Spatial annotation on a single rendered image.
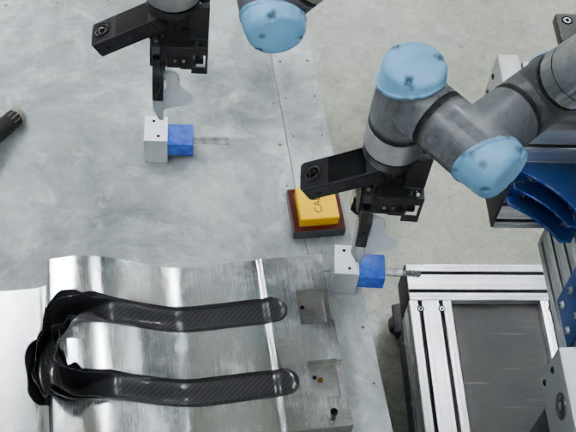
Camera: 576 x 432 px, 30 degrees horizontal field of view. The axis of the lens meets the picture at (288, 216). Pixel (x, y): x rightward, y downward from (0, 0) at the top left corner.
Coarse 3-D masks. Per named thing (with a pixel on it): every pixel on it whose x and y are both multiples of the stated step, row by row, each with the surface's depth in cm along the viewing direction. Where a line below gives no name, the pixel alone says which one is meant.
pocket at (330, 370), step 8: (320, 360) 142; (328, 360) 142; (336, 360) 142; (312, 368) 143; (320, 368) 144; (328, 368) 144; (336, 368) 143; (312, 376) 143; (320, 376) 143; (328, 376) 143; (336, 376) 143; (312, 384) 142; (320, 384) 143; (328, 384) 143; (336, 384) 143; (344, 384) 142; (320, 392) 142; (328, 392) 142; (336, 392) 142; (344, 392) 141
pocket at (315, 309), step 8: (304, 296) 149; (312, 296) 149; (320, 296) 150; (304, 304) 149; (312, 304) 150; (320, 304) 150; (328, 304) 148; (304, 312) 149; (312, 312) 149; (320, 312) 149; (328, 312) 148; (304, 320) 148; (312, 320) 148; (320, 320) 148; (328, 320) 147
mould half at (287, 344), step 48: (48, 288) 141; (96, 288) 140; (144, 288) 144; (192, 288) 147; (240, 288) 147; (288, 288) 148; (0, 336) 143; (96, 336) 136; (144, 336) 140; (192, 336) 143; (240, 336) 143; (288, 336) 143; (336, 336) 144; (0, 384) 139
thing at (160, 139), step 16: (144, 128) 166; (160, 128) 166; (176, 128) 168; (192, 128) 169; (144, 144) 166; (160, 144) 166; (176, 144) 167; (192, 144) 167; (208, 144) 169; (224, 144) 169; (160, 160) 169
